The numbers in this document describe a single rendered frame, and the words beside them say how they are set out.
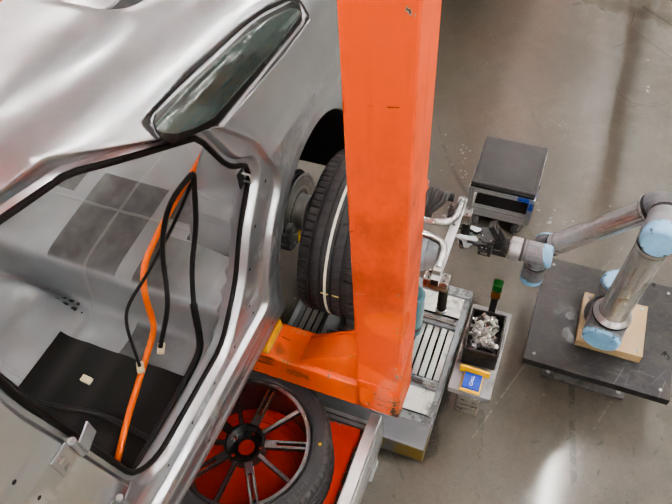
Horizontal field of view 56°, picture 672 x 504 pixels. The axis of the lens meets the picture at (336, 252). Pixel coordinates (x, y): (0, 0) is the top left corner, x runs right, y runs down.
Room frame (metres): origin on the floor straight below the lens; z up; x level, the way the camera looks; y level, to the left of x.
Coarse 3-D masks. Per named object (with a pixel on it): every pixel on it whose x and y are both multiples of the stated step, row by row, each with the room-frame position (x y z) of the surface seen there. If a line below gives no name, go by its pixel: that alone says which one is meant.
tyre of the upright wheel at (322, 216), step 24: (336, 168) 1.70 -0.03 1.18; (336, 192) 1.59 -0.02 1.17; (312, 216) 1.53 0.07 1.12; (312, 240) 1.47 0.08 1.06; (336, 240) 1.44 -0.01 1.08; (312, 264) 1.41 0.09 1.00; (336, 264) 1.38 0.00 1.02; (312, 288) 1.38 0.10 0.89; (336, 288) 1.35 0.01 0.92; (336, 312) 1.35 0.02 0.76
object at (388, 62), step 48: (384, 0) 1.04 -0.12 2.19; (432, 0) 1.08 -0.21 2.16; (384, 48) 1.04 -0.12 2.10; (432, 48) 1.11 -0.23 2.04; (384, 96) 1.04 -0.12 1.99; (432, 96) 1.14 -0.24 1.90; (384, 144) 1.04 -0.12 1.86; (384, 192) 1.04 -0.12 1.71; (384, 240) 1.04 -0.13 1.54; (384, 288) 1.04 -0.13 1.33; (384, 336) 1.04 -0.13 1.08; (384, 384) 1.04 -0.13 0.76
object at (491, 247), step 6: (480, 234) 1.63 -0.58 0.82; (486, 234) 1.61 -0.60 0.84; (486, 240) 1.58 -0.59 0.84; (492, 240) 1.58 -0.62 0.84; (510, 240) 1.57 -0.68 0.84; (486, 246) 1.57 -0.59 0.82; (492, 246) 1.57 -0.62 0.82; (504, 246) 1.56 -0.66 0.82; (486, 252) 1.57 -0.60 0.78; (492, 252) 1.57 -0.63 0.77; (498, 252) 1.56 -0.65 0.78; (504, 252) 1.54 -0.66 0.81
